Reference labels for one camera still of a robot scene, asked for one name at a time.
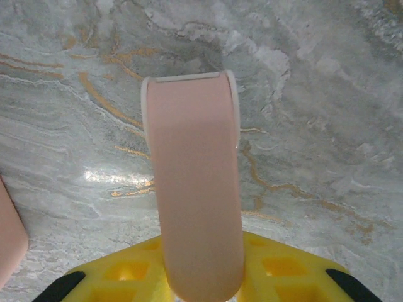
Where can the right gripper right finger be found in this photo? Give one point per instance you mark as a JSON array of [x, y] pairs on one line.
[[289, 277]]

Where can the pink plastic tray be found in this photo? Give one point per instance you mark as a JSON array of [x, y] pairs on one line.
[[11, 232]]

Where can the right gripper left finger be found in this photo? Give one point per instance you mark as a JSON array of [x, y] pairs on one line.
[[126, 277]]

